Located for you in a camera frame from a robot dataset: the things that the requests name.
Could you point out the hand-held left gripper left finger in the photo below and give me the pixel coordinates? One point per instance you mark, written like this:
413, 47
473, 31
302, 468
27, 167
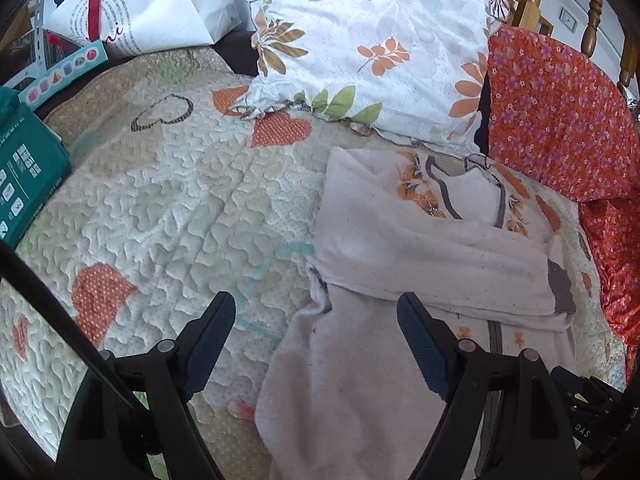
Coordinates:
207, 345

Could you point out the quilted heart-print bedspread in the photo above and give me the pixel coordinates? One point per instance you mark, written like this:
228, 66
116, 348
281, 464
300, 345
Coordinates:
175, 200

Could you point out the white perforated metal rail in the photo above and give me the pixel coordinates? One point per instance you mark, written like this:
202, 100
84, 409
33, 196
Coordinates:
37, 30

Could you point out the orange floral blanket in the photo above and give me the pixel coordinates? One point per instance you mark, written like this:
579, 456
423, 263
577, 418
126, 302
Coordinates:
550, 110

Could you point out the white paper bag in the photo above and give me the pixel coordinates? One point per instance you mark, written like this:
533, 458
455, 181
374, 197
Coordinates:
165, 5

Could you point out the pale pink floral sweater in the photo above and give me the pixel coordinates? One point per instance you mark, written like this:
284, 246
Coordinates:
400, 270

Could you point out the long light blue box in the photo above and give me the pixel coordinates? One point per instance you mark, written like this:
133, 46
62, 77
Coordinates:
65, 72

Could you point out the white floral pillow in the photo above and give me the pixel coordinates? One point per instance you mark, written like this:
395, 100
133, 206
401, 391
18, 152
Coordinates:
360, 20

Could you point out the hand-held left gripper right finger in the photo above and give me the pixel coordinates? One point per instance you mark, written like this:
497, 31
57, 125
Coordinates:
422, 345

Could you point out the teal cardboard box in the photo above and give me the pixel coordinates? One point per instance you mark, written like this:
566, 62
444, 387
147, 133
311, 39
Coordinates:
25, 170

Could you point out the white wall switch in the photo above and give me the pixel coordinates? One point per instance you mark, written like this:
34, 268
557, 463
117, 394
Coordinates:
568, 16

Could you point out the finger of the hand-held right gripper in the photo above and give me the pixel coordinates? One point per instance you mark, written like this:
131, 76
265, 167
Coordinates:
585, 387

